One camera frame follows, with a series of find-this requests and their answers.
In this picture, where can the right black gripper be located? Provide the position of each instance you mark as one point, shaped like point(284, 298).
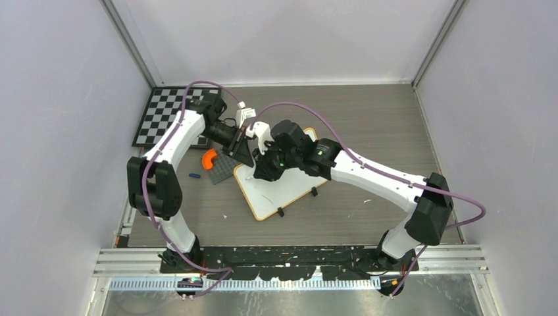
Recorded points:
point(264, 170)

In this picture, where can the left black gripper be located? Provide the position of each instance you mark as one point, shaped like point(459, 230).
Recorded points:
point(240, 150)

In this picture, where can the yellow framed whiteboard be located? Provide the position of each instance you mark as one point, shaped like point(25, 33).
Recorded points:
point(267, 198)

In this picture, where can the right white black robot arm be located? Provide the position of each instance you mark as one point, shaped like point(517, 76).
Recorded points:
point(285, 146)

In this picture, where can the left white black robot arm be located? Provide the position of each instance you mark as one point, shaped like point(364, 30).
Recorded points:
point(153, 186)

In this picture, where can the grey studded baseplate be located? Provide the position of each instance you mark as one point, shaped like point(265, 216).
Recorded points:
point(222, 168)

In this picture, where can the orange curved block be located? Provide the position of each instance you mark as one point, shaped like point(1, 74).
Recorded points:
point(208, 159)

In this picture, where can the black white checkerboard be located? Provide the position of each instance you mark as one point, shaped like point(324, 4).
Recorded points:
point(162, 106)

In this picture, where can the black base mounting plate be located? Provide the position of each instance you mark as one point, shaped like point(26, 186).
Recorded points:
point(290, 263)

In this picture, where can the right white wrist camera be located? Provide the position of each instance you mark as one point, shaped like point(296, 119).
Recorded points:
point(261, 132)

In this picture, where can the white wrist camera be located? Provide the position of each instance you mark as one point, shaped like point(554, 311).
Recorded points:
point(243, 113)
point(261, 132)

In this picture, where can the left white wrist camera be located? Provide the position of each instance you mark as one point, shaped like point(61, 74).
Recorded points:
point(243, 113)

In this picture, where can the aluminium frame rail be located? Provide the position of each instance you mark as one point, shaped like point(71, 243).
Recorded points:
point(228, 269)

